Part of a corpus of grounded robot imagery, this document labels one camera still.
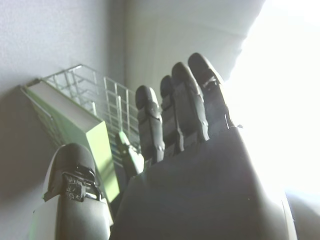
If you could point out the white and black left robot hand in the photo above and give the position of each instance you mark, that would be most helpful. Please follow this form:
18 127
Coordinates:
195 195

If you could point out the light green box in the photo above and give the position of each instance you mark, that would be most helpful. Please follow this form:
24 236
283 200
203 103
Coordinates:
100 150

